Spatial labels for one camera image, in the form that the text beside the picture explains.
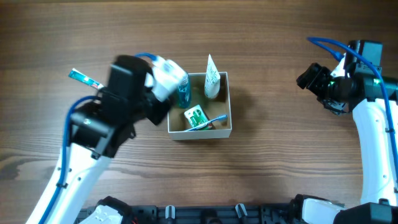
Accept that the blue mouthwash bottle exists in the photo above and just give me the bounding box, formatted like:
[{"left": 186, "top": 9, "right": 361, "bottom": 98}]
[{"left": 177, "top": 73, "right": 192, "bottom": 108}]

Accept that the green white soap packet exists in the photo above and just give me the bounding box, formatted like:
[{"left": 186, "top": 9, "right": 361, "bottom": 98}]
[{"left": 184, "top": 105, "right": 213, "bottom": 130}]

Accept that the white lotion tube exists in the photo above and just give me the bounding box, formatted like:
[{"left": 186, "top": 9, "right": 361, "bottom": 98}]
[{"left": 205, "top": 55, "right": 221, "bottom": 99}]

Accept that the blue white toothbrush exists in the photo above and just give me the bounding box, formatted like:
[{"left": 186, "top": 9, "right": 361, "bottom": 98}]
[{"left": 186, "top": 114, "right": 228, "bottom": 131}]

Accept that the teal toothpaste tube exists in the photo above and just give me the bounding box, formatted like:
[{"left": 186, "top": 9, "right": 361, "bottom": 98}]
[{"left": 68, "top": 68, "right": 104, "bottom": 90}]

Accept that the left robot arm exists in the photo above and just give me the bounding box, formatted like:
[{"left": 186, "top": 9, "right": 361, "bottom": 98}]
[{"left": 27, "top": 55, "right": 189, "bottom": 223}]

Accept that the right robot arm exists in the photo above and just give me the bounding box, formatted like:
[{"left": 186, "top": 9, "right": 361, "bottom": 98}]
[{"left": 297, "top": 37, "right": 397, "bottom": 223}]

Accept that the white cardboard box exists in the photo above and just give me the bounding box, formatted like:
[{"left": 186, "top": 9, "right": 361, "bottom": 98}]
[{"left": 167, "top": 72, "right": 232, "bottom": 141}]

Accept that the black mounting rail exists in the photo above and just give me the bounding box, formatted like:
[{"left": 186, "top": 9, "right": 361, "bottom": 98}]
[{"left": 76, "top": 195, "right": 346, "bottom": 224}]

